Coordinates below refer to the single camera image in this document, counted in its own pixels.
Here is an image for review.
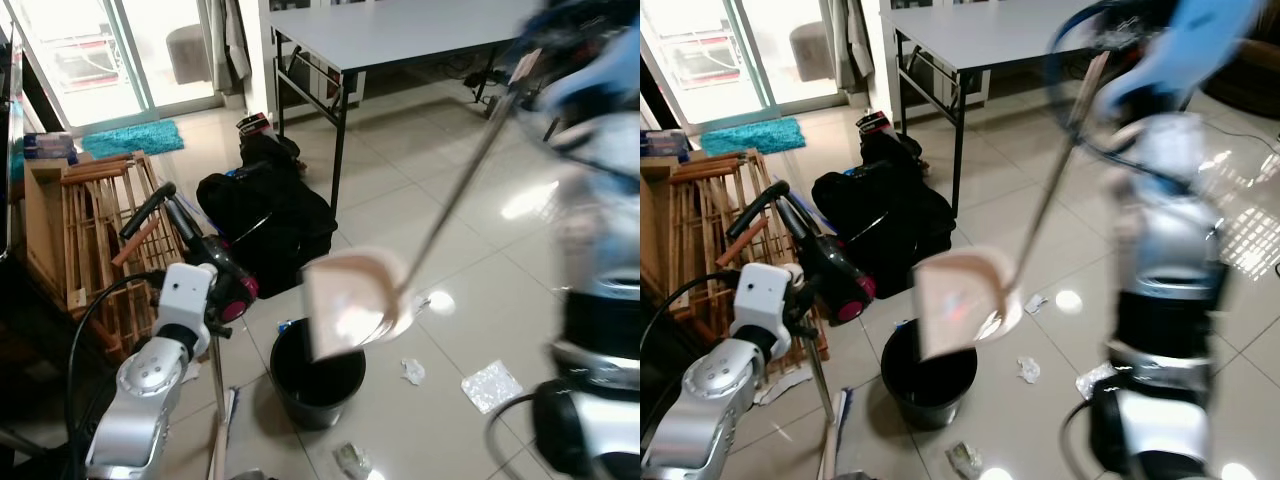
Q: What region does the broom with pale handle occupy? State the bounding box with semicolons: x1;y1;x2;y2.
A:
204;335;241;480
800;335;853;480

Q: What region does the pink dustpan with metal handle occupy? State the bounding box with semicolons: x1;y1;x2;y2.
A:
300;50;546;361
912;50;1113;361

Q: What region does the black round trash bin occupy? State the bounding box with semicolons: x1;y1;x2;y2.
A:
880;318;978;432
268;318;366;431

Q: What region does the black fabric bag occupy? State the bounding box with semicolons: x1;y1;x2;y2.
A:
195;135;339;299
810;130;954;293

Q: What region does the wooden slatted rack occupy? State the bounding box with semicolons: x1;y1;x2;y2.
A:
25;150;191;361
645;150;831;381

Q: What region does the teal shaggy door mat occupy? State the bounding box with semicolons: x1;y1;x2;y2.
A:
80;118;186;161
700;117;807;157

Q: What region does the crumpled greenish wrapper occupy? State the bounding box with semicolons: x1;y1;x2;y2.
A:
334;443;373;479
946;441;985;479

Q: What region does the blue box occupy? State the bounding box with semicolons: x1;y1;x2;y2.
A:
22;132;77;164
642;130;691;161

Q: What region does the sliding glass door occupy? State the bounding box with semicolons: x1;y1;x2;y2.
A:
640;0;841;127
8;0;217;131

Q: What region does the grey round stool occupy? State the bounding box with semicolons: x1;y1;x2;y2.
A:
166;25;213;85
789;22;836;83

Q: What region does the grey curtain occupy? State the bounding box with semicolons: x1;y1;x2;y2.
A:
830;0;876;93
205;0;253;96

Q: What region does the grey table with black legs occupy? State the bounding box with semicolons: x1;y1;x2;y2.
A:
885;0;1106;216
268;0;561;216

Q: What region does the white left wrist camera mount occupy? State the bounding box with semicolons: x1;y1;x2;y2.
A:
732;262;803;346
155;262;219;346

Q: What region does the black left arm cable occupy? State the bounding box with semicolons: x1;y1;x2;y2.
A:
640;270;741;346
64;270;166;471

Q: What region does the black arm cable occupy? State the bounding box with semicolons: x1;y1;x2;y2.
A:
1058;398;1096;480
483;390;541;480
64;270;166;471
640;270;741;346

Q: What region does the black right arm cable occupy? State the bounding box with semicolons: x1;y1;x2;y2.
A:
1058;398;1096;480
483;390;541;480

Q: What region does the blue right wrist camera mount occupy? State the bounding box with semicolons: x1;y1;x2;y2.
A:
540;20;641;116
1095;0;1266;126

